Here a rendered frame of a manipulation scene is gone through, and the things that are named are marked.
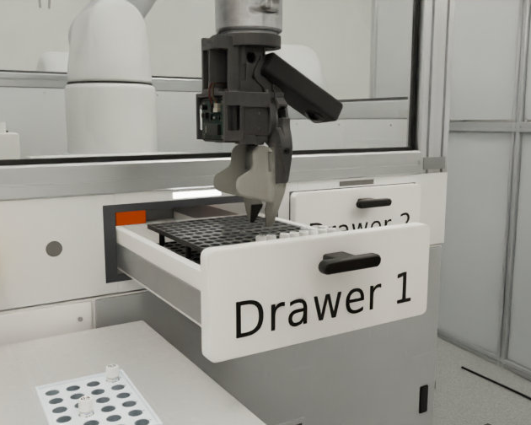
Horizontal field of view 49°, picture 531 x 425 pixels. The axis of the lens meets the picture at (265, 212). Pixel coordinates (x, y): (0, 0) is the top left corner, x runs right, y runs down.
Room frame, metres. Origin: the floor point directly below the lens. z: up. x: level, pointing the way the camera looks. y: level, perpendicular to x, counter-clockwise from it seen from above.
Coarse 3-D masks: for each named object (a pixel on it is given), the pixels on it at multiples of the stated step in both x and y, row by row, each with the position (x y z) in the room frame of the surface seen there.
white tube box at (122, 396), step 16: (48, 384) 0.53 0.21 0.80; (64, 384) 0.54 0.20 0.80; (80, 384) 0.54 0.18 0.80; (96, 384) 0.55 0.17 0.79; (112, 384) 0.54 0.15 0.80; (128, 384) 0.54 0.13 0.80; (48, 400) 0.50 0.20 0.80; (64, 400) 0.50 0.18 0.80; (96, 400) 0.51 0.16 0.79; (112, 400) 0.50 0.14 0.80; (128, 400) 0.51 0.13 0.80; (144, 400) 0.50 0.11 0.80; (48, 416) 0.47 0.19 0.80; (64, 416) 0.48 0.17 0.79; (96, 416) 0.48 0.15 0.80; (112, 416) 0.48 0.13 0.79; (128, 416) 0.48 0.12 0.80; (144, 416) 0.48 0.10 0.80
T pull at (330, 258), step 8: (328, 256) 0.59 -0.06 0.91; (336, 256) 0.58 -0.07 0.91; (344, 256) 0.58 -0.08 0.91; (352, 256) 0.58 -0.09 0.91; (360, 256) 0.58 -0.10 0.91; (368, 256) 0.59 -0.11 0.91; (376, 256) 0.59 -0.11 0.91; (320, 264) 0.56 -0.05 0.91; (328, 264) 0.56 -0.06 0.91; (336, 264) 0.56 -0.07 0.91; (344, 264) 0.57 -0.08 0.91; (352, 264) 0.57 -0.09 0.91; (360, 264) 0.58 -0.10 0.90; (368, 264) 0.58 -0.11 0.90; (376, 264) 0.59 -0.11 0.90; (328, 272) 0.56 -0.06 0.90; (336, 272) 0.56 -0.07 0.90
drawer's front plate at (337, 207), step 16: (304, 192) 0.98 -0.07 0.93; (320, 192) 0.99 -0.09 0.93; (336, 192) 1.01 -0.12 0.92; (352, 192) 1.03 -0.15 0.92; (368, 192) 1.05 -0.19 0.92; (384, 192) 1.07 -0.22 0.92; (400, 192) 1.09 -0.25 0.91; (416, 192) 1.11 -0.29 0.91; (304, 208) 0.98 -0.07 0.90; (320, 208) 0.99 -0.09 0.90; (336, 208) 1.01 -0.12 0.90; (352, 208) 1.03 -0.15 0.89; (368, 208) 1.05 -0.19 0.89; (384, 208) 1.07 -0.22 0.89; (400, 208) 1.09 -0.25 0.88; (416, 208) 1.11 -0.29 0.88; (336, 224) 1.01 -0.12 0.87; (368, 224) 1.05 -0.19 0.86
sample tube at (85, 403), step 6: (84, 396) 0.48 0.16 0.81; (90, 396) 0.48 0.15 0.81; (78, 402) 0.48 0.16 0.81; (84, 402) 0.47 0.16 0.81; (90, 402) 0.48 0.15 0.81; (78, 408) 0.48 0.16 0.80; (84, 408) 0.47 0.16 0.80; (90, 408) 0.48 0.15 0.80; (84, 414) 0.47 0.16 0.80; (90, 414) 0.48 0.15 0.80
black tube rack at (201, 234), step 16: (160, 224) 0.83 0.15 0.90; (176, 224) 0.83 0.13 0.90; (192, 224) 0.83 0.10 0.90; (208, 224) 0.84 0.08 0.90; (224, 224) 0.83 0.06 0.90; (240, 224) 0.83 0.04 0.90; (256, 224) 0.83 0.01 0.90; (288, 224) 0.83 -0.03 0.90; (160, 240) 0.82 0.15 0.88; (176, 240) 0.74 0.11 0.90; (192, 240) 0.72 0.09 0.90; (208, 240) 0.72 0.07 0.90; (224, 240) 0.72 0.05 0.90; (240, 240) 0.72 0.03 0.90; (192, 256) 0.75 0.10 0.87
